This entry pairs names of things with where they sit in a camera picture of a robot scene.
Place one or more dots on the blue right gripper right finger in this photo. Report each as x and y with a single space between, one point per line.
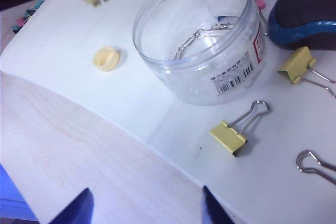
212 208

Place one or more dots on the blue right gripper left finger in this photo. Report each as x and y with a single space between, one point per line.
78 208

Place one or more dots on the white desk riser board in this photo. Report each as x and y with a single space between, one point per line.
78 37

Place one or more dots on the clear plastic jar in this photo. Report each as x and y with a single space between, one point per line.
183 82

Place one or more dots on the blue and black mouse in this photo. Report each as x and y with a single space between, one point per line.
294 11

